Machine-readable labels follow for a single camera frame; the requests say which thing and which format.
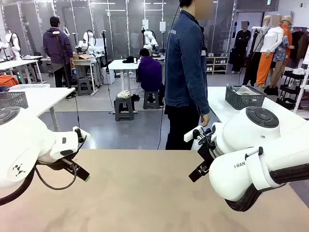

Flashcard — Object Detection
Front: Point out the cream cloth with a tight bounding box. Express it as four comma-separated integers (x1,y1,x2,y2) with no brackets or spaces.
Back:
116,90,132,100

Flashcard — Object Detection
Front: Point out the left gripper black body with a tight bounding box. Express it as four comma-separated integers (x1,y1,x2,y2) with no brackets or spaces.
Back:
36,158,73,170

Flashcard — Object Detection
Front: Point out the black left arm hose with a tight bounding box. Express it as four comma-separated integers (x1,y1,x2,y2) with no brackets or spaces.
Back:
0,166,37,206

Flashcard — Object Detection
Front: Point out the black right arm cable sleeve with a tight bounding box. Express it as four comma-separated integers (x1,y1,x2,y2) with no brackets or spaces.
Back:
224,163,309,213

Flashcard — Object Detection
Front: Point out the black camera pole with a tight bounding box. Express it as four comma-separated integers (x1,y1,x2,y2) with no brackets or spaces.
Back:
100,30,111,73

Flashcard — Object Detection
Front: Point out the gray plastic basket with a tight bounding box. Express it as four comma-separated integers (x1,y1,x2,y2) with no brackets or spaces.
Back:
0,91,29,110
225,84,267,111

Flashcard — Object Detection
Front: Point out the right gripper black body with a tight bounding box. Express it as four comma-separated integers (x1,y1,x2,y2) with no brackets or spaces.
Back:
197,142,222,170

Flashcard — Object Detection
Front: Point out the black tripod with white head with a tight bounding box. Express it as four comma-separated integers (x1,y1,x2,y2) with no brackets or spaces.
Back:
52,30,73,89

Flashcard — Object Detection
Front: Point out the black utility cart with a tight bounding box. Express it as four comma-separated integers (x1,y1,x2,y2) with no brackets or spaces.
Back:
276,67,309,111

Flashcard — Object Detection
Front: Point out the gray plastic step stool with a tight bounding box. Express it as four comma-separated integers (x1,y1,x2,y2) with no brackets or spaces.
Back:
142,90,160,110
77,77,94,96
114,96,135,121

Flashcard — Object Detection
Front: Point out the orange garment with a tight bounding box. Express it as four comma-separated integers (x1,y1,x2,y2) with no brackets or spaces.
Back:
0,74,20,87

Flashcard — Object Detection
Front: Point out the pale cloth bundle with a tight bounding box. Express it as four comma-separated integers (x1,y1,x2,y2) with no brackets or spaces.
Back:
235,85,261,96

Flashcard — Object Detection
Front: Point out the person's right hand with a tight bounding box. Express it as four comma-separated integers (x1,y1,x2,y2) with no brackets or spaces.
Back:
200,113,211,128

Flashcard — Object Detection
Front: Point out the white workbench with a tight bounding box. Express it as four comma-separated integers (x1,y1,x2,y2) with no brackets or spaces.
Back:
0,55,44,84

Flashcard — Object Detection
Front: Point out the seated person purple hoodie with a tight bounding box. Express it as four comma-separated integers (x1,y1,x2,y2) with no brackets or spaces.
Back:
137,48,167,108

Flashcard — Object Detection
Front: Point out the mannequin with tan hat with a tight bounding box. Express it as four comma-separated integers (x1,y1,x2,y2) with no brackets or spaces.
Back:
271,15,295,95

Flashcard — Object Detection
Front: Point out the cardboard box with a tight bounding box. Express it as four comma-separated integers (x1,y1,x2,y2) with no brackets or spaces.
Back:
72,53,94,60

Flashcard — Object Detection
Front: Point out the person in black clothes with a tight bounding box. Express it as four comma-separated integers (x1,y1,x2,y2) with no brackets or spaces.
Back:
231,21,252,74

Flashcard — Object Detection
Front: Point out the white computer case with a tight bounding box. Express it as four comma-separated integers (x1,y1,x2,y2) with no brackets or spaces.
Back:
101,67,116,85

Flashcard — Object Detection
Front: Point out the person in denim jacket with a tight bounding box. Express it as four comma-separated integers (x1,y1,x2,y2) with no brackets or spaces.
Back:
164,0,214,150

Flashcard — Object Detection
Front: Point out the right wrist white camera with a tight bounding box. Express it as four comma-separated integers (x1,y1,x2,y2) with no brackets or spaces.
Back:
183,125,213,145

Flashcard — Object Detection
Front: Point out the wooden shoe shelf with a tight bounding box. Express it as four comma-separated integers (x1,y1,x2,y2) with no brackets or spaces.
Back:
206,49,229,75

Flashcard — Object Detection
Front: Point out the man in purple jacket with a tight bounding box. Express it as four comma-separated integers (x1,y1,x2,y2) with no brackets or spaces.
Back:
42,15,75,88

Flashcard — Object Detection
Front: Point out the mannequin with gray top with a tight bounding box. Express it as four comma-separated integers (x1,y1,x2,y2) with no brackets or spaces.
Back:
242,15,271,87

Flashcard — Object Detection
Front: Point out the translucent plastic storage bin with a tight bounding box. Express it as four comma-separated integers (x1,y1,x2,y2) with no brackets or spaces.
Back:
8,83,51,92

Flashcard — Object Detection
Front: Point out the clothes rack with dark garments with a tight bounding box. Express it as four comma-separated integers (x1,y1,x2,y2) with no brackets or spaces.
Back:
288,25,309,61

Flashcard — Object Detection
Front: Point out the white office desk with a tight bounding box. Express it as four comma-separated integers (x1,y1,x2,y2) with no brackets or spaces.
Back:
108,59,167,114

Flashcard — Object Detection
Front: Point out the metal frame workbench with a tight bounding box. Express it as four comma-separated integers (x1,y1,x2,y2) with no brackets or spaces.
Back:
41,54,104,94

